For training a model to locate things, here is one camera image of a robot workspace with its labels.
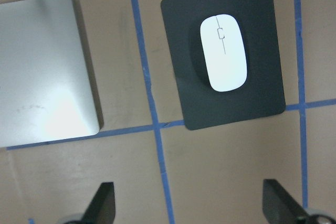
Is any white computer mouse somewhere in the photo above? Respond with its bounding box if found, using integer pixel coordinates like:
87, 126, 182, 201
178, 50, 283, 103
199, 14, 247, 92

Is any black mousepad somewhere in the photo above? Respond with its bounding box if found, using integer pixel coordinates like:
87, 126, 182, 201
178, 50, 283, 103
161, 0, 286, 130

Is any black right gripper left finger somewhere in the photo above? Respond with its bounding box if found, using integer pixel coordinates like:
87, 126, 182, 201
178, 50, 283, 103
80, 182, 116, 224

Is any silver apple laptop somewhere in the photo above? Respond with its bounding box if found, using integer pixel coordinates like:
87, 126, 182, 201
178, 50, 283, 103
1, 0, 100, 147

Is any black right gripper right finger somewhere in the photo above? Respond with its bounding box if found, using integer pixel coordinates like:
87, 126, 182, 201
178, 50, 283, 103
262, 179, 312, 224

